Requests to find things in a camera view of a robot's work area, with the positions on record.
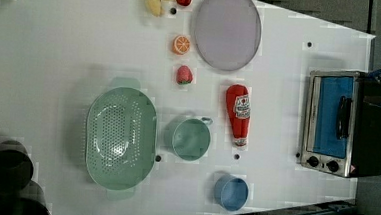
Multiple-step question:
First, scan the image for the grey round plate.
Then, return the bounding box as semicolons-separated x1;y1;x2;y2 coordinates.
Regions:
194;0;262;71

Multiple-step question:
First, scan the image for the blue cup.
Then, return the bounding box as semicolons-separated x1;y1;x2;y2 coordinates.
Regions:
213;174;249;211

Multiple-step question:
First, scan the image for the plush strawberry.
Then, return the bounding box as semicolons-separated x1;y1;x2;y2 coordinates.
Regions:
176;65;193;85

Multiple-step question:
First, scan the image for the green cup with handle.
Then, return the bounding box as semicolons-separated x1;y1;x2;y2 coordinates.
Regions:
170;117;213;162

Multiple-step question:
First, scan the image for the plush orange slice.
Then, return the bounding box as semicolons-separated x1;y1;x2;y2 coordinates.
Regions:
172;35;190;55

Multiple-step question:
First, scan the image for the red plush ketchup bottle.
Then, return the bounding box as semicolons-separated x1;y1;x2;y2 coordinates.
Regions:
225;84;251;147

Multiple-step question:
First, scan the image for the black cylindrical object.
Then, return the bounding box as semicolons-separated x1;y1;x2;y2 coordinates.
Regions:
0;140;51;215

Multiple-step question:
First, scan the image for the green oval strainer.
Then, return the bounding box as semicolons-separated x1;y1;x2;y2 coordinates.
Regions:
85;77;157;200

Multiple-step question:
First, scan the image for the toaster oven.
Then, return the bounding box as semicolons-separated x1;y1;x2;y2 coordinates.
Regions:
300;71;381;178

